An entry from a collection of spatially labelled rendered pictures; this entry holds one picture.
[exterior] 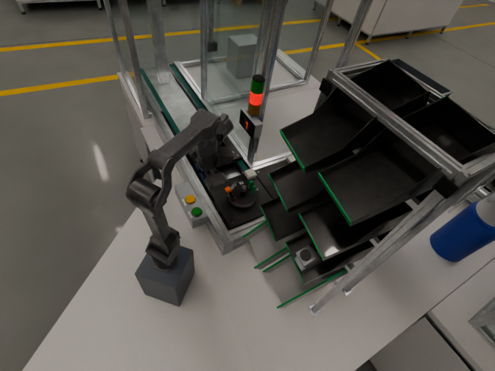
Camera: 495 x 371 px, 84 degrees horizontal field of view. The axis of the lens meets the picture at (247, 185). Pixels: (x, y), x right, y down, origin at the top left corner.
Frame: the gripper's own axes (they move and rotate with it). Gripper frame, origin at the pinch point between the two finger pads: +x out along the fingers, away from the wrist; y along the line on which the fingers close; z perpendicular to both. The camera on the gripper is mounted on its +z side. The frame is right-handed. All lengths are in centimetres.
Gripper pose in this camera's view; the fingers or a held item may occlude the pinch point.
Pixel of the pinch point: (207, 176)
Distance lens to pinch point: 91.6
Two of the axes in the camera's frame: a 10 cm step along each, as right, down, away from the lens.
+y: -4.8, -7.1, 5.1
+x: -1.2, 6.3, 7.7
